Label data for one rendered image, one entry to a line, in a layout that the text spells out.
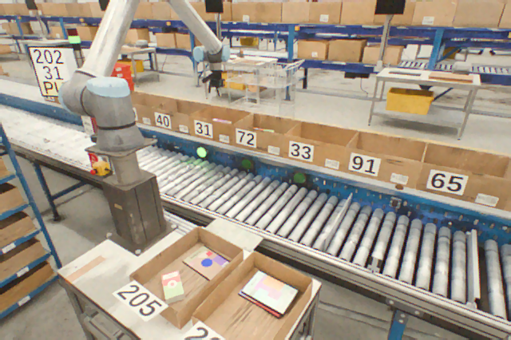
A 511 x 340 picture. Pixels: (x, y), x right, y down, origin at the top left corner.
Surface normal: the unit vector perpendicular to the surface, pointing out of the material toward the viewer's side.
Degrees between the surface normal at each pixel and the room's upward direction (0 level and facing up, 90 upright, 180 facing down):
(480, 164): 89
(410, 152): 89
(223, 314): 0
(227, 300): 0
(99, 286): 0
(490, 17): 90
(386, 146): 89
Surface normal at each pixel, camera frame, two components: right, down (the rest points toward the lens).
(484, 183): -0.50, 0.44
